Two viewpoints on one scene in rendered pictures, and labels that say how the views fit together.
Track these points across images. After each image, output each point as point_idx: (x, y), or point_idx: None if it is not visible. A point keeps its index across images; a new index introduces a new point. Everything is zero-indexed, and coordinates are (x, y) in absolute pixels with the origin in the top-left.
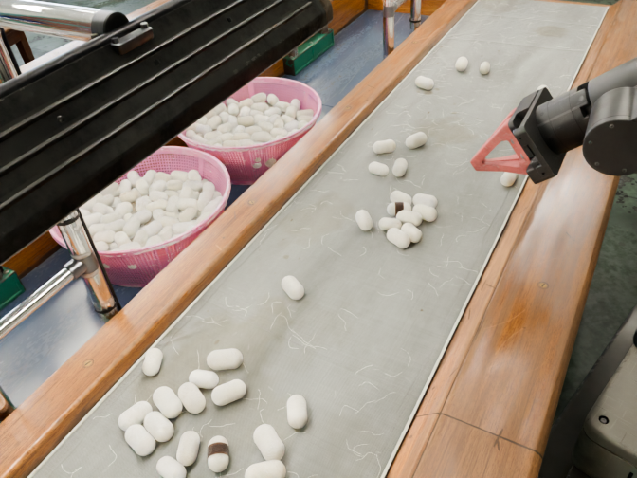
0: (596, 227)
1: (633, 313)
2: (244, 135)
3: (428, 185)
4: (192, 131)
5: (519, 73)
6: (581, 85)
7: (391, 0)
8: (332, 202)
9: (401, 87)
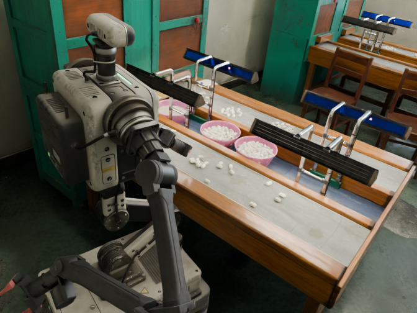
0: (178, 181)
1: (205, 282)
2: (248, 148)
3: (211, 170)
4: (253, 141)
5: (273, 208)
6: (180, 141)
7: (299, 166)
8: (211, 156)
9: (270, 180)
